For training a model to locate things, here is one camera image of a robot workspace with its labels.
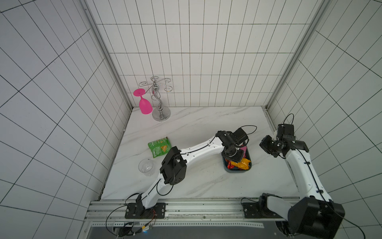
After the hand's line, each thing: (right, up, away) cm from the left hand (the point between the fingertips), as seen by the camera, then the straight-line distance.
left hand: (234, 162), depth 78 cm
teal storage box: (+3, -6, +6) cm, 9 cm away
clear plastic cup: (-50, -5, +9) cm, 51 cm away
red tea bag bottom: (-2, -2, +3) cm, 4 cm away
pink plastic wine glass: (-55, +32, +21) cm, 66 cm away
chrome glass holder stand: (-48, +28, +35) cm, 66 cm away
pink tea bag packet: (+9, +6, +9) cm, 14 cm away
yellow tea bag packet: (+5, 0, -1) cm, 5 cm away
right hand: (+13, +11, +3) cm, 17 cm away
